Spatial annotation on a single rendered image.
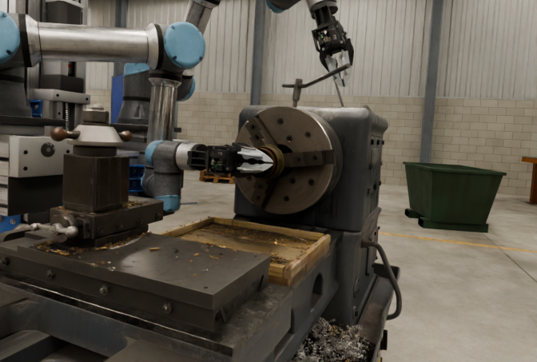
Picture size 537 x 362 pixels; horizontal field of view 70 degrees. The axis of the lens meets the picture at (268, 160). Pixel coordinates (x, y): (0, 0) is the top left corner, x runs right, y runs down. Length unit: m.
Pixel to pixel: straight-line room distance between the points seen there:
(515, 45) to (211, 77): 8.38
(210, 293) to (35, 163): 0.65
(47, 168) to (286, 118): 0.62
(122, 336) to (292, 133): 0.72
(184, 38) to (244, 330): 0.76
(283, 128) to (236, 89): 10.89
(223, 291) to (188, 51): 0.71
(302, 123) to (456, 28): 10.66
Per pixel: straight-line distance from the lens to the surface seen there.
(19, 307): 0.65
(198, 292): 0.46
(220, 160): 0.95
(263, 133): 1.07
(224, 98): 12.04
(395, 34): 11.47
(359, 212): 1.22
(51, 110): 1.34
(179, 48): 1.04
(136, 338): 0.52
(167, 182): 1.06
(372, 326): 1.42
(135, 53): 1.04
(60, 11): 1.39
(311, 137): 1.07
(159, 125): 1.17
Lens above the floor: 1.15
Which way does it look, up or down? 4 degrees down
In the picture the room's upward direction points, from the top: 3 degrees clockwise
